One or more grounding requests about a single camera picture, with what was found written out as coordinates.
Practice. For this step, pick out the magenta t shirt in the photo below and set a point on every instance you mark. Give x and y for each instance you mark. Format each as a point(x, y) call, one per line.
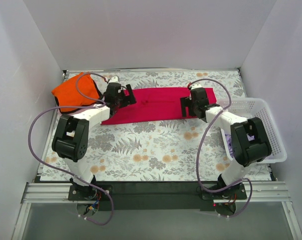
point(152, 104)

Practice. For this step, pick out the folded orange t shirt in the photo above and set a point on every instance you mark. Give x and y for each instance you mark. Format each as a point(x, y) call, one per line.
point(70, 93)

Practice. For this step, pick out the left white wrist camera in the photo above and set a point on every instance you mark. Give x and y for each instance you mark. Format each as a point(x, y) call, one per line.
point(114, 79)

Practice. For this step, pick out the floral table mat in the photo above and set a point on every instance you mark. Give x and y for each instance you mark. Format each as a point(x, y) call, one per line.
point(161, 150)

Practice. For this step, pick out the white plastic basket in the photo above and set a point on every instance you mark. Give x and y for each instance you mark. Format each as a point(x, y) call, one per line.
point(254, 107)

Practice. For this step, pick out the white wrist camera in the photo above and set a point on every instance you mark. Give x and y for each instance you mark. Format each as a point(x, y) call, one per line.
point(114, 79)
point(195, 86)

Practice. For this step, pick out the lavender t shirt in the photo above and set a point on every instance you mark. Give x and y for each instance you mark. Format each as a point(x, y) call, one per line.
point(229, 143)

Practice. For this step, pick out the folded black t shirt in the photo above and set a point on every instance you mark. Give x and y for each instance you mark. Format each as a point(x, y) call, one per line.
point(56, 102)

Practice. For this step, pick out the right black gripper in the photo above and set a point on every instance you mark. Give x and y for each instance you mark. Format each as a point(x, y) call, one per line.
point(189, 107)

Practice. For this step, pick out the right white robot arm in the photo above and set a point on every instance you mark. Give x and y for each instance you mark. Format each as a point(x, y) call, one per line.
point(246, 153)

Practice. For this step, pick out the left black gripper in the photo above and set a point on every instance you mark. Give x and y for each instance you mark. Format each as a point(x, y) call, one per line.
point(125, 97)

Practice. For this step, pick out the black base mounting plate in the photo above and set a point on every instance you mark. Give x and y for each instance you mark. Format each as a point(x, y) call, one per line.
point(159, 195)

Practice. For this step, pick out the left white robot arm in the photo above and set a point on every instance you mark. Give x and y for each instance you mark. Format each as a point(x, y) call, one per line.
point(71, 137)

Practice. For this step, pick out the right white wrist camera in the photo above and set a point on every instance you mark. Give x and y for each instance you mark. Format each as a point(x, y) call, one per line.
point(195, 86)

